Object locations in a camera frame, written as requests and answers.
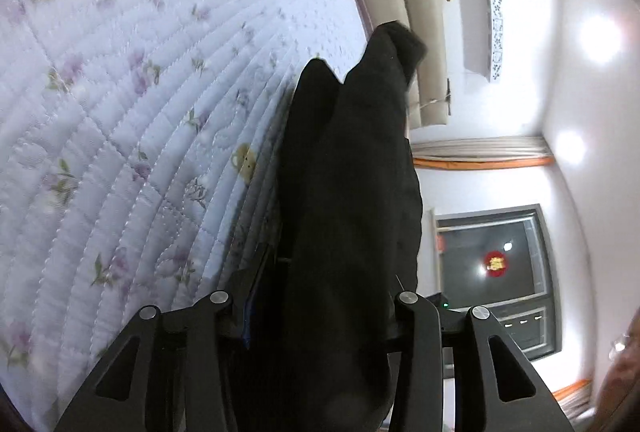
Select black hooded jacket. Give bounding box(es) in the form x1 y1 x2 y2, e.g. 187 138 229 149
235 22 426 431

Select white wall air conditioner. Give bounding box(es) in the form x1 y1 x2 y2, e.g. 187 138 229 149
460 0 504 82

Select window with red decoration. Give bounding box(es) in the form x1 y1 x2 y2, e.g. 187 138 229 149
436 205 561 360

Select orange and beige curtain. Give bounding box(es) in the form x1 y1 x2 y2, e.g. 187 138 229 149
411 135 555 171

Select bed with floral quilt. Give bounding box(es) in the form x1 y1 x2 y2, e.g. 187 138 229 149
1 0 366 431

